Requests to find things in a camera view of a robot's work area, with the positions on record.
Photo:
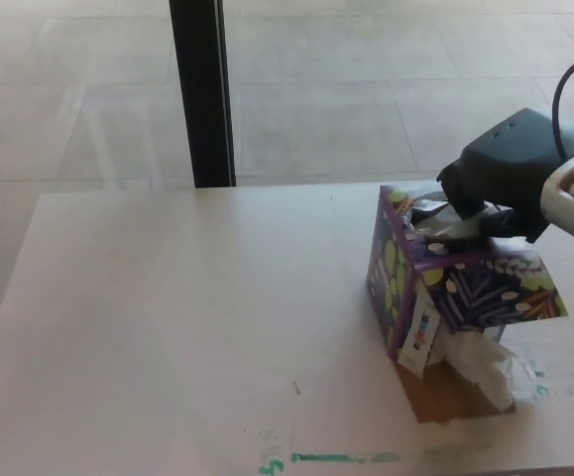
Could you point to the crumpled white tissues bunch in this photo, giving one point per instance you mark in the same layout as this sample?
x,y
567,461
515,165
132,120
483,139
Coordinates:
x,y
485,372

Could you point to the white pulled-out tissue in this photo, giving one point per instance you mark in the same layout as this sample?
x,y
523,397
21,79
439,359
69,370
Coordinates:
x,y
467,227

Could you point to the black window frame post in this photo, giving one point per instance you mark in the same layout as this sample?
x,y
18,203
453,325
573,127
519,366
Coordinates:
x,y
201,94

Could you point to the purple floral tissue box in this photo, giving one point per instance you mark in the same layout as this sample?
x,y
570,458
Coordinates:
x,y
475,297

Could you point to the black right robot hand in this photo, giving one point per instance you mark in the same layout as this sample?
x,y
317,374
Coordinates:
x,y
509,163

